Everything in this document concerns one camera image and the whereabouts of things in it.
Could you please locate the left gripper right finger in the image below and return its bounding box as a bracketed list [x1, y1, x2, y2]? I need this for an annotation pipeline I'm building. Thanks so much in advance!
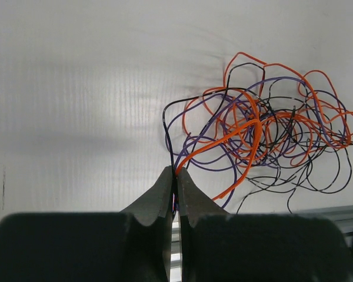
[178, 170, 353, 281]

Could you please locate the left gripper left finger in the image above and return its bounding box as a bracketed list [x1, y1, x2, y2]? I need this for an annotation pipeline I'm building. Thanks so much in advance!
[0, 167, 173, 281]

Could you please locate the black cable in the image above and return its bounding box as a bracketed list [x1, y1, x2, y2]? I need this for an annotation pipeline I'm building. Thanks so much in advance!
[162, 62, 353, 214]

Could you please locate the aluminium mounting rail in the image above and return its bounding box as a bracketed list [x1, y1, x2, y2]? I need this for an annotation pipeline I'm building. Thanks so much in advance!
[297, 205, 353, 258]

